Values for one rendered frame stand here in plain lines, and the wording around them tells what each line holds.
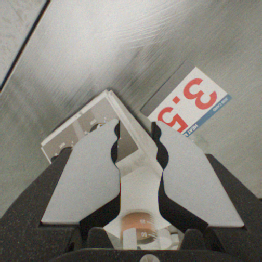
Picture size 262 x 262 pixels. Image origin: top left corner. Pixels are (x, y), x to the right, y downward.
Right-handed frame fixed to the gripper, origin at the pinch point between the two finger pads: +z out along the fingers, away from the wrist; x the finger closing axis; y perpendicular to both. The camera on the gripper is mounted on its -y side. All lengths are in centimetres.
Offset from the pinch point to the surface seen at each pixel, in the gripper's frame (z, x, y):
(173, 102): 8.8, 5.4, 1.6
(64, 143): 5.5, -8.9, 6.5
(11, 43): 9.3, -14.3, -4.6
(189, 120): 6.9, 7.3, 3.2
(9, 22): 9.4, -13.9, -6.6
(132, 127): 4.8, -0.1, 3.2
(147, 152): 3.2, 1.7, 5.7
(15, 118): 8.9, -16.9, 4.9
